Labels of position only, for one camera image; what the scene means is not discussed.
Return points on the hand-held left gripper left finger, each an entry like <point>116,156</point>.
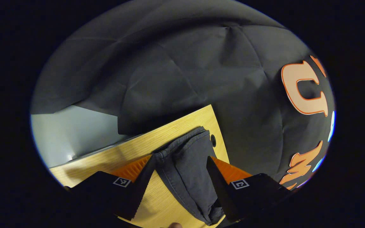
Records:
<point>103,190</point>

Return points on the black backdrop cloth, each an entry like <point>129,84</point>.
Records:
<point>185,72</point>

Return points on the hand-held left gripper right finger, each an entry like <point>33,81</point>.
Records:
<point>261,190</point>

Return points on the black jeans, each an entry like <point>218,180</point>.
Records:
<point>188,171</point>

